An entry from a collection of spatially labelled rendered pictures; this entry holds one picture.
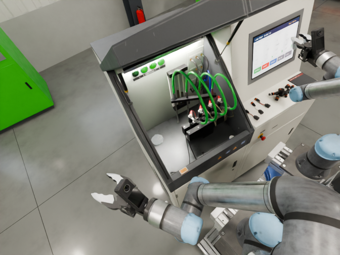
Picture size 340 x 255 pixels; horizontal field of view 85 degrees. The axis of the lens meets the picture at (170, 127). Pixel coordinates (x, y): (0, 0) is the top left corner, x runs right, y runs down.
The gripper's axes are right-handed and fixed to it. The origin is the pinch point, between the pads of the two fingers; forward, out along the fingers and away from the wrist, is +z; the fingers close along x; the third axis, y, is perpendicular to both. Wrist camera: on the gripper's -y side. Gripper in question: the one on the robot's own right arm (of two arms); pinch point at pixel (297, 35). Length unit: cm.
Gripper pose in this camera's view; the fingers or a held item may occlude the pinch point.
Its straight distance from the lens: 132.0
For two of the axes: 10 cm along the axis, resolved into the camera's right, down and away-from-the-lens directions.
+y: 2.6, 5.6, 7.9
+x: 9.4, -3.5, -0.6
